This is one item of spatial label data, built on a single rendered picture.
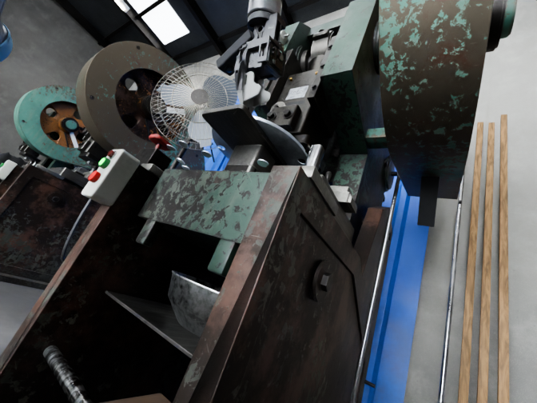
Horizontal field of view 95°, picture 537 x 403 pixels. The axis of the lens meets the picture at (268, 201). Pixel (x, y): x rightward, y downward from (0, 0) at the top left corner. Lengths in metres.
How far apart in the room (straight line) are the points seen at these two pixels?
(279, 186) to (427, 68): 0.42
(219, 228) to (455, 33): 0.56
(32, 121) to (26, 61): 3.96
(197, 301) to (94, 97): 1.55
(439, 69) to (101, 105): 1.73
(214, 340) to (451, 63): 0.63
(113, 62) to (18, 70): 5.42
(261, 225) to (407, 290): 1.44
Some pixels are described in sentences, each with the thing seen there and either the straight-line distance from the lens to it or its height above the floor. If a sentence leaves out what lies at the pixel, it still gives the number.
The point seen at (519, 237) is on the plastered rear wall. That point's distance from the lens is 1.90.
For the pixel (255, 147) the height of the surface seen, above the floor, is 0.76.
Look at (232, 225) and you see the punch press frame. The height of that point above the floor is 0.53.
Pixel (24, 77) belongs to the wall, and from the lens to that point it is 7.35.
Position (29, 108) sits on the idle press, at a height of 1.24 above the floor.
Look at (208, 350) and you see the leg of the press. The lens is 0.34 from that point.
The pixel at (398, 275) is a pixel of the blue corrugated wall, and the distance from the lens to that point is 1.74.
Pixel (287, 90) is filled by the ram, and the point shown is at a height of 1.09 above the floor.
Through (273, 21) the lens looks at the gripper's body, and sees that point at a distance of 0.64.
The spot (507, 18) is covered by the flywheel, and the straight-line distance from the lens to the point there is 1.01.
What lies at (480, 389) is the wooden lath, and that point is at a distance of 1.52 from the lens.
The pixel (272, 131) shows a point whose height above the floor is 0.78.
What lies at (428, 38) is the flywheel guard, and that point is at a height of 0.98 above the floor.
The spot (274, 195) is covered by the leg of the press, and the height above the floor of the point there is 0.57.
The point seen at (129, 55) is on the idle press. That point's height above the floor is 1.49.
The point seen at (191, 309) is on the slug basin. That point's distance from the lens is 0.58.
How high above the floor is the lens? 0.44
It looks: 20 degrees up
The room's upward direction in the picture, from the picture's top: 22 degrees clockwise
